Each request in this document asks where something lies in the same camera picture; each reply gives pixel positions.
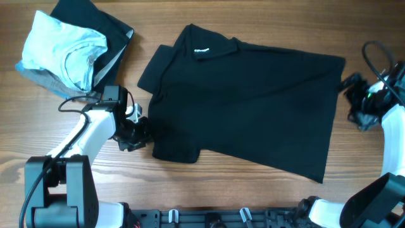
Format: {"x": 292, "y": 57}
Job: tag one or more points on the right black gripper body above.
{"x": 360, "y": 101}

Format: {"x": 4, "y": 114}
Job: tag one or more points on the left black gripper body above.
{"x": 134, "y": 135}

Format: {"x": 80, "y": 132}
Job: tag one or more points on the black polo shirt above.
{"x": 267, "y": 105}

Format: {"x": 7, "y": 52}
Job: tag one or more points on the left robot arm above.
{"x": 59, "y": 187}

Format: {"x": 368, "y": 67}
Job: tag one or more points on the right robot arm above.
{"x": 372, "y": 206}

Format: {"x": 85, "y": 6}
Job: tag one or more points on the grey folded garment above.
{"x": 48, "y": 80}

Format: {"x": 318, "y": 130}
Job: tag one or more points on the light blue folded t-shirt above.
{"x": 68, "y": 51}

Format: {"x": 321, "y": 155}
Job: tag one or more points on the black folded garment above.
{"x": 83, "y": 13}

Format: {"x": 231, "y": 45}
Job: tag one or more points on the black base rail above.
{"x": 244, "y": 217}

